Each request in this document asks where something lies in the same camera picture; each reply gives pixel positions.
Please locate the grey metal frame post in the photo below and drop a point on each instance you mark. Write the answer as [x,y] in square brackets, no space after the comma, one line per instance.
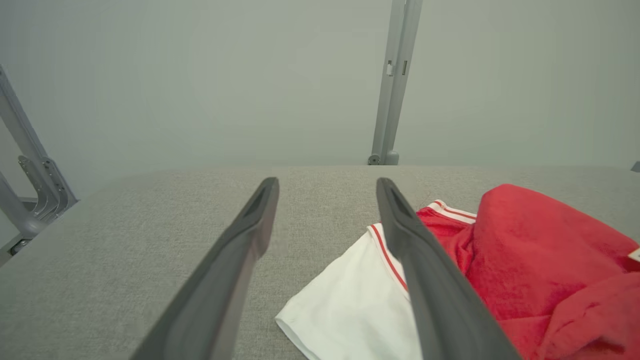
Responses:
[395,100]

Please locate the red and white jersey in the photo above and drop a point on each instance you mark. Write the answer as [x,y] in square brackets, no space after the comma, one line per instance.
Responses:
[540,260]

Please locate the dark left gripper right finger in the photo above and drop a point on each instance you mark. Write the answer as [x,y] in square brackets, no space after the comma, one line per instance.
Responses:
[445,310]

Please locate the grey metal frame bracket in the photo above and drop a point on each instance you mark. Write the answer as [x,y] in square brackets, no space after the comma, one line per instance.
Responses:
[30,150]

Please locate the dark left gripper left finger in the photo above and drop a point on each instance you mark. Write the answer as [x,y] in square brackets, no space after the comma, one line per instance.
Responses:
[215,300]

